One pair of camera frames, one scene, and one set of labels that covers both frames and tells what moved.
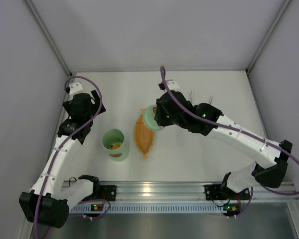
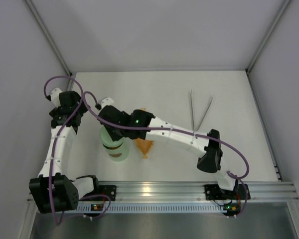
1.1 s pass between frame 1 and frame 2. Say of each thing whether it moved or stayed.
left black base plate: stayed
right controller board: stayed
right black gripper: moved
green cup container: stayed
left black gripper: moved
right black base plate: stayed
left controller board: stayed
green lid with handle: moved
